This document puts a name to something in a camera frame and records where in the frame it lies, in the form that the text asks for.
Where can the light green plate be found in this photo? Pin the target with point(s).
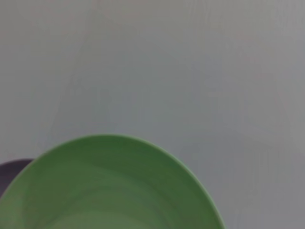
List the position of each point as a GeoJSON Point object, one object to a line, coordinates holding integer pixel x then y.
{"type": "Point", "coordinates": [107, 186]}

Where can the lavender plate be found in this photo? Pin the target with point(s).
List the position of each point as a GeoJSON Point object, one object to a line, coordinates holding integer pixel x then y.
{"type": "Point", "coordinates": [12, 169]}

